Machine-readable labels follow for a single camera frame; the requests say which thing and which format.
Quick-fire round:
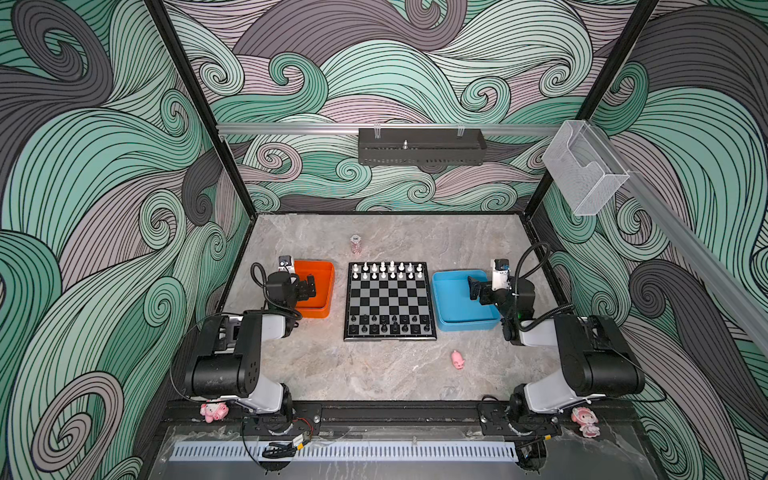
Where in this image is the aluminium rail on wall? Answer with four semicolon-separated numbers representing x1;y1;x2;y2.
217;123;562;138

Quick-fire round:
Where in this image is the orange plastic tray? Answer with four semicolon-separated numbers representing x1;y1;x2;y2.
294;260;335;319

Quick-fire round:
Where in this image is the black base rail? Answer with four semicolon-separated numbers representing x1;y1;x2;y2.
164;398;631;436

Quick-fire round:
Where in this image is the black enclosure corner post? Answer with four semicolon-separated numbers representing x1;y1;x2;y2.
523;1;658;221

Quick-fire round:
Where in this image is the blue plastic tray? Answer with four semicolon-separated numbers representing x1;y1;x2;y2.
431;270;501;332

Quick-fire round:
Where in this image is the black and silver chessboard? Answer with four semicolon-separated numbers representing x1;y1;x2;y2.
343;260;437;342

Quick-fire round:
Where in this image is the pink doll figure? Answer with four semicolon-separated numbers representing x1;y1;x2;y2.
199;402;229;423
571;407;600;438

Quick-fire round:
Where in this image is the white slotted cable duct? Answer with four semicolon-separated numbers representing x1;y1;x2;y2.
168;440;518;463

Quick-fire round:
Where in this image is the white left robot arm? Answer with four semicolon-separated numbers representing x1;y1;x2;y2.
184;262;317;423

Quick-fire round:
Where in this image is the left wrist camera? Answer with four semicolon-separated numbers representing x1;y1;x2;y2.
278;255;295;274

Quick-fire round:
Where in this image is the small pink pig toy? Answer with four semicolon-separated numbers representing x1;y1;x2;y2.
451;350;465;370

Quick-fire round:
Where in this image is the pink checkered small cup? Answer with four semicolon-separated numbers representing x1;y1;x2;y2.
350;234;362;255

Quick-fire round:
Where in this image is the pink doll figure right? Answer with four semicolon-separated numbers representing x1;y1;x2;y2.
571;407;600;438

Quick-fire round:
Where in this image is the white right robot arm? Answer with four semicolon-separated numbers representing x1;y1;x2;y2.
467;276;646;422

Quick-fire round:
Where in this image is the black perforated wall shelf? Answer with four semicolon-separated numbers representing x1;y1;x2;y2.
357;127;488;167

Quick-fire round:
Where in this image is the clear acrylic wall box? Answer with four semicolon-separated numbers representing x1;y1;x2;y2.
542;120;629;217

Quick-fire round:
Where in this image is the pink doll figure left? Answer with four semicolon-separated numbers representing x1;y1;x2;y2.
199;402;229;423

